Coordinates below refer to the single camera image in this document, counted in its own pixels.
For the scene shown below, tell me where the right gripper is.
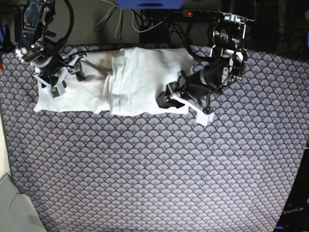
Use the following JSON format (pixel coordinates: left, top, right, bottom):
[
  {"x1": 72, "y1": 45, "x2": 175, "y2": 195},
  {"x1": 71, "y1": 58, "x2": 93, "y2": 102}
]
[{"x1": 31, "y1": 53, "x2": 86, "y2": 99}]

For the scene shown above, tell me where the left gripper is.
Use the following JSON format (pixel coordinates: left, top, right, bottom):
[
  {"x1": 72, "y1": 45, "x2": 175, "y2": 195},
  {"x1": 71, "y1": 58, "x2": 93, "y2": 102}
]
[{"x1": 156, "y1": 70, "x2": 215, "y2": 126}]

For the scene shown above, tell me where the white T-shirt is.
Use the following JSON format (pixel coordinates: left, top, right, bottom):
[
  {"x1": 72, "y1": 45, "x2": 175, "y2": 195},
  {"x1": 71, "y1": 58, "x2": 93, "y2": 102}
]
[{"x1": 34, "y1": 47, "x2": 194, "y2": 116}]

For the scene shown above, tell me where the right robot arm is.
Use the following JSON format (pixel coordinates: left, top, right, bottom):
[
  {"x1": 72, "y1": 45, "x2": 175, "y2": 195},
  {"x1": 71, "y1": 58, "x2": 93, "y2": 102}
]
[{"x1": 16, "y1": 0, "x2": 214, "y2": 126}]

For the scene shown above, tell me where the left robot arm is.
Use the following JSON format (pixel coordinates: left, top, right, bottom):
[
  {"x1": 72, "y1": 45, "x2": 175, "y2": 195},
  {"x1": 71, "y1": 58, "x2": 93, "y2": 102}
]
[{"x1": 156, "y1": 13, "x2": 248, "y2": 109}]

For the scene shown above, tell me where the black adapter box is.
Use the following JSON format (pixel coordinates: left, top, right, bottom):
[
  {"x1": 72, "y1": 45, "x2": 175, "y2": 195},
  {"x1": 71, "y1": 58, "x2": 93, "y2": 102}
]
[{"x1": 139, "y1": 23, "x2": 169, "y2": 44}]

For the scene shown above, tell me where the black power adapter left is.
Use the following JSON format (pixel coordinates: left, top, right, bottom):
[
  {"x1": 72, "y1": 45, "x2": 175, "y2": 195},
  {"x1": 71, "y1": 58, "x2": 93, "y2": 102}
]
[{"x1": 14, "y1": 11, "x2": 24, "y2": 43}]

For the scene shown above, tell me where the blue box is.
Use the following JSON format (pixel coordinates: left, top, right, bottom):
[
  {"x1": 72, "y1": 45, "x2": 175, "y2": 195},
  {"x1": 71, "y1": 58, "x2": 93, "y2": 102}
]
[{"x1": 116, "y1": 0, "x2": 184, "y2": 10}]

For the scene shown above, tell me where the patterned fan-print table cloth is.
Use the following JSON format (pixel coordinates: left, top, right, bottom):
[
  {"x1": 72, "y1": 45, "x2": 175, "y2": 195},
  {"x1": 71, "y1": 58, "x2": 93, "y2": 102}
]
[{"x1": 0, "y1": 51, "x2": 309, "y2": 232}]

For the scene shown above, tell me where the black power strip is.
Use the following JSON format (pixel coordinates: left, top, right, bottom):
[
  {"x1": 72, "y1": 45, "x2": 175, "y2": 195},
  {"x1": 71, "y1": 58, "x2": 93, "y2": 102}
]
[{"x1": 182, "y1": 9, "x2": 223, "y2": 20}]

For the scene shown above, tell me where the grey plastic bin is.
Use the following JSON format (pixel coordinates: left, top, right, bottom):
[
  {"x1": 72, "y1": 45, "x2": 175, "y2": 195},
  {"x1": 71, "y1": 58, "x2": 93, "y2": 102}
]
[{"x1": 0, "y1": 174, "x2": 46, "y2": 232}]

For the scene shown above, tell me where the grey cable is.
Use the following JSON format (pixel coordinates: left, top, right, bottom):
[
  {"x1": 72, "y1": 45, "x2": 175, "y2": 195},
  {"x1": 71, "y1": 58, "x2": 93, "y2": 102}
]
[{"x1": 93, "y1": 0, "x2": 124, "y2": 41}]

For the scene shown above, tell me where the black OpenArm base plate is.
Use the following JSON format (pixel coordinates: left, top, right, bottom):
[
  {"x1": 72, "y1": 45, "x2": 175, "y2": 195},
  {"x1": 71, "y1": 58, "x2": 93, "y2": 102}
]
[{"x1": 274, "y1": 148, "x2": 309, "y2": 232}]

